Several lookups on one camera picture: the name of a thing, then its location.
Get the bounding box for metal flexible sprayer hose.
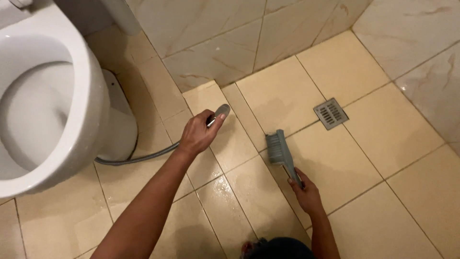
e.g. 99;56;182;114
94;141;181;166

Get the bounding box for person's dark clothing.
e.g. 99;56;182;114
240;237;315;259

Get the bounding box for person's left hand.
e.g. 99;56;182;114
178;109;227;156

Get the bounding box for grey bidet sprayer head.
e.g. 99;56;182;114
206;104;231;128

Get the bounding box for grey scrubbing brush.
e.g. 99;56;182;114
265;129;305;189

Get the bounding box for metal floor drain grate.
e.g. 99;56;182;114
313;98;349;131

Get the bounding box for person's right hand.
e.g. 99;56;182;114
287;167;323;215

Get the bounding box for white toilet bowl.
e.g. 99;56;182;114
0;0;138;199

